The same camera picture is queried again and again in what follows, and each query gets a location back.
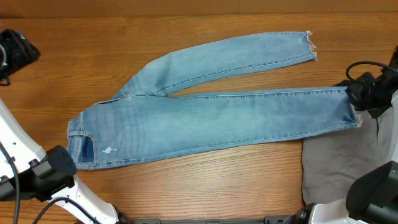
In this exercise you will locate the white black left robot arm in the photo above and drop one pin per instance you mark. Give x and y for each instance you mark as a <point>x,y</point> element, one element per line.
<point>28,171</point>

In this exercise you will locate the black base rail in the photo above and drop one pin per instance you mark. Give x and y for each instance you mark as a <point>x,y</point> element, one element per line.
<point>214,221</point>

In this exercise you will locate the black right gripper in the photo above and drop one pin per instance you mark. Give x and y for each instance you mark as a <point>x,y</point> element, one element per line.
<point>355,95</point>

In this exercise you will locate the black folded garment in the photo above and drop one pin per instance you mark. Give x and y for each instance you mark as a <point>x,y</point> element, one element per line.
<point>345,83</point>

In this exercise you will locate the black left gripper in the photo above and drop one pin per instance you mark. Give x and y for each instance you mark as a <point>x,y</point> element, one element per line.
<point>27,52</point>

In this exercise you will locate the light blue denim jeans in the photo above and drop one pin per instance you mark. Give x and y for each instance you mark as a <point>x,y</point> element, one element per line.
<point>147,121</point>

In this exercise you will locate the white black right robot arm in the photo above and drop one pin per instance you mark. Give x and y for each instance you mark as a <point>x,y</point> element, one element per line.
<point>371,198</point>

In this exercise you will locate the grey folded cloth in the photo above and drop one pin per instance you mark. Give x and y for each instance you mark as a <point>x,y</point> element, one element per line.
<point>333,161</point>

